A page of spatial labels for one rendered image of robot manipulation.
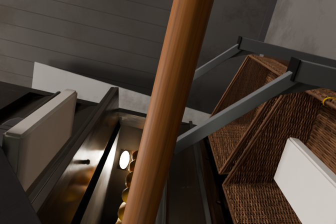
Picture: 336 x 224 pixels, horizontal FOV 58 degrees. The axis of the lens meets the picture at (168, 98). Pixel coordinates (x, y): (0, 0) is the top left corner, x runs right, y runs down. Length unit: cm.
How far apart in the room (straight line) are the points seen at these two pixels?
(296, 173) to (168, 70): 12
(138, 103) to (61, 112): 329
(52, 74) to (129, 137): 219
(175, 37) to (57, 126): 11
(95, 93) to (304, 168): 350
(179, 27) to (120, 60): 365
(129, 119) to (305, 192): 167
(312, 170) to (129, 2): 369
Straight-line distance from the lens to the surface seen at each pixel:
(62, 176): 90
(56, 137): 17
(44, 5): 406
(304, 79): 63
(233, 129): 177
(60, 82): 384
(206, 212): 106
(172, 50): 23
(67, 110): 17
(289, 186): 19
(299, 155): 18
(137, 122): 181
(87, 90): 367
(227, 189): 123
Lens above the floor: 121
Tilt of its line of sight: 3 degrees down
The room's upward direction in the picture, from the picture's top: 77 degrees counter-clockwise
